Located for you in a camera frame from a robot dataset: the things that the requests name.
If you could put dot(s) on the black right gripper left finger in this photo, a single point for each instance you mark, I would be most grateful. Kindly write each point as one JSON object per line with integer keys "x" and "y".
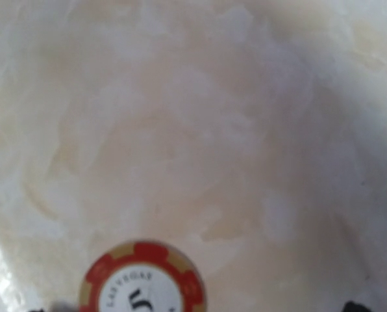
{"x": 57, "y": 308}

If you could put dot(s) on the single orange poker chip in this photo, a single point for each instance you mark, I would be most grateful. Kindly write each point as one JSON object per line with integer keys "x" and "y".
{"x": 143, "y": 275}

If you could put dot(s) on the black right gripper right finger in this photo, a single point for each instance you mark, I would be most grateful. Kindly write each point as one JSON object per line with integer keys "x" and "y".
{"x": 352, "y": 306}

